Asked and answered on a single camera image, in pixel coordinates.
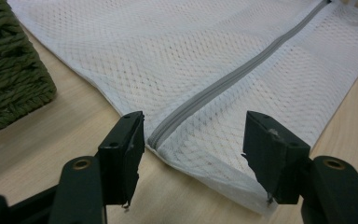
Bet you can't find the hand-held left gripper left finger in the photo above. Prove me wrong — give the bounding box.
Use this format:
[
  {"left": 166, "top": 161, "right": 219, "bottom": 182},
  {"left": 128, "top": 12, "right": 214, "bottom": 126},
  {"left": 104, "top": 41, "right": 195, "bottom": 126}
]
[{"left": 96, "top": 110, "right": 146, "bottom": 213}]

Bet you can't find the green woven basket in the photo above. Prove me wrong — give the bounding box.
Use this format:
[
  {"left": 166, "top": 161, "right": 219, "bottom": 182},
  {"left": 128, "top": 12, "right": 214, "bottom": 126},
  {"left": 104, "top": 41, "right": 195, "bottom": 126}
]
[{"left": 0, "top": 0, "right": 58, "bottom": 139}]

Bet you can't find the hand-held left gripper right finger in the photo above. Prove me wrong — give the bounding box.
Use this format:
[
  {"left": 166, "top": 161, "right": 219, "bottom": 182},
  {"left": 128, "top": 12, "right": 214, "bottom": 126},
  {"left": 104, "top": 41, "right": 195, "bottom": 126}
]
[{"left": 241, "top": 110, "right": 311, "bottom": 208}]

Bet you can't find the white mesh laundry bag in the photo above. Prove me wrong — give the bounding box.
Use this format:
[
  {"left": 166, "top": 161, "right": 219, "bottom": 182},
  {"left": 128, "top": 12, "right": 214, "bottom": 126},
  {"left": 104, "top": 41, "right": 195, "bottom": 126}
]
[{"left": 7, "top": 0, "right": 358, "bottom": 217}]

